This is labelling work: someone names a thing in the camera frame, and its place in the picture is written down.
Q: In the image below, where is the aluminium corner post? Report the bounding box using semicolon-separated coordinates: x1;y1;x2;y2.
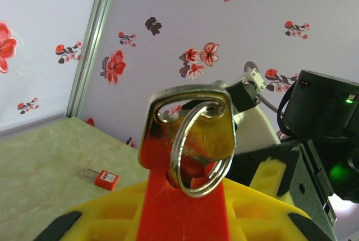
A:
65;0;121;119

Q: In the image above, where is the silver key ring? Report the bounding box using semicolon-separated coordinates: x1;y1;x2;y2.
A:
170;101;234;198

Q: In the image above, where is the aluminium wall rail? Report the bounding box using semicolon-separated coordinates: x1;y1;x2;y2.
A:
0;113;70;138

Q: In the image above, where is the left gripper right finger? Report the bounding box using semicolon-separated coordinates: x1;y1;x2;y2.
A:
224;178;342;241

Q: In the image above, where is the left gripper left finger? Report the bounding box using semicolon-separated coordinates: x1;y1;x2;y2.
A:
32;179;149;241

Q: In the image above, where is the thin black right gripper cable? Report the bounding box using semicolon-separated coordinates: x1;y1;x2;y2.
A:
277;80;298;138

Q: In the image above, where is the red safety padlock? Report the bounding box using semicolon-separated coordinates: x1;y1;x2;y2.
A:
80;168;120;192
136;165;234;241

